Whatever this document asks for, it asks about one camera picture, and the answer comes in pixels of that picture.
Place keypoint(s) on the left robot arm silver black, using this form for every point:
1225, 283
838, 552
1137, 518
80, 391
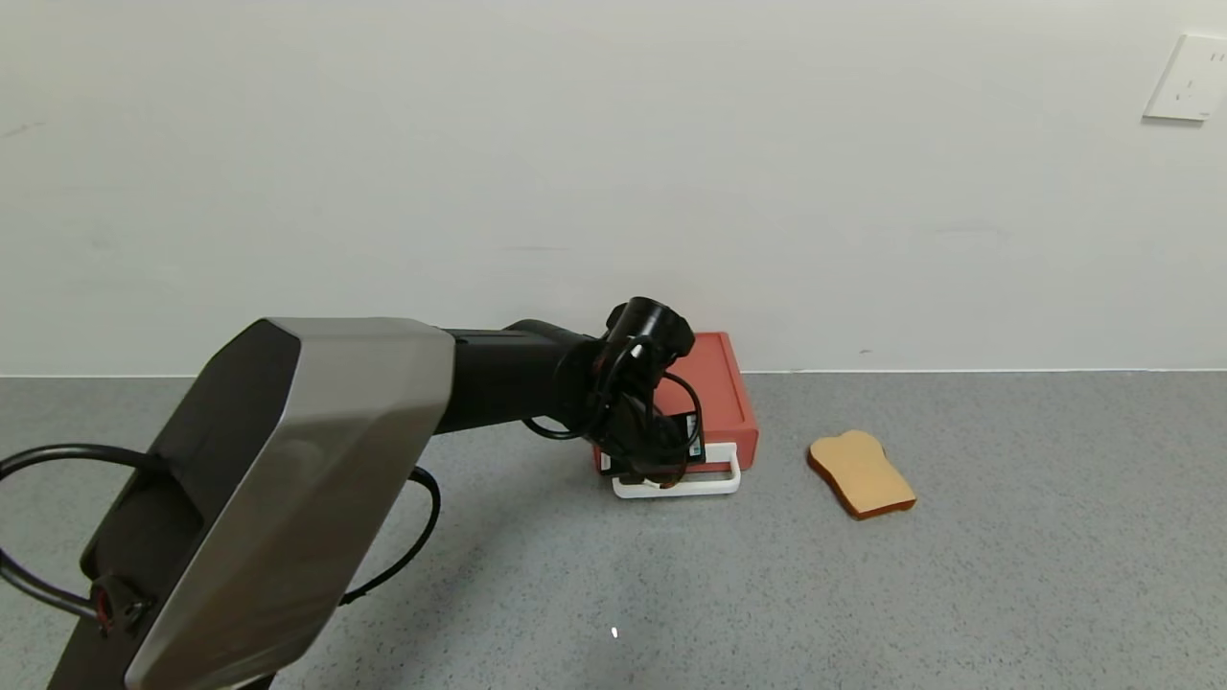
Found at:
316, 460

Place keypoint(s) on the red drawer housing box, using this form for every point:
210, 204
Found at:
719, 383

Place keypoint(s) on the toast bread slice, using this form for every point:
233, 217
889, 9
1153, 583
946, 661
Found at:
863, 474

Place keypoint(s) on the white wall socket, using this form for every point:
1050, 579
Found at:
1189, 81

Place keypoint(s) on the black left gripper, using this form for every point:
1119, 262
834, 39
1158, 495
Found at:
682, 434

